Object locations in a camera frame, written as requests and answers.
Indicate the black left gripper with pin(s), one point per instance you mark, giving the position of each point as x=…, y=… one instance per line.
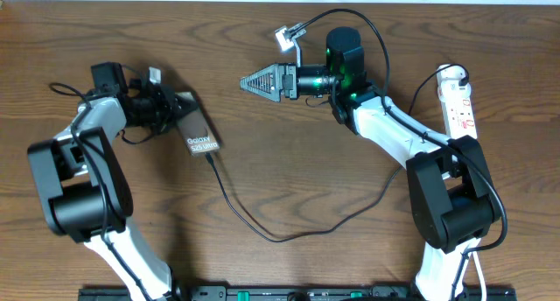
x=167, y=101

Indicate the white power strip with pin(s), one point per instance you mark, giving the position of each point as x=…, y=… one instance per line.
x=454, y=92

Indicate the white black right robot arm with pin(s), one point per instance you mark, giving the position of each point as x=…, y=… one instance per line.
x=453, y=199

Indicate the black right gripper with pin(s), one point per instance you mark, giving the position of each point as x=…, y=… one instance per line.
x=284, y=80

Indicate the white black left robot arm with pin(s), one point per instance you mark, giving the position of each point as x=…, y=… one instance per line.
x=81, y=186

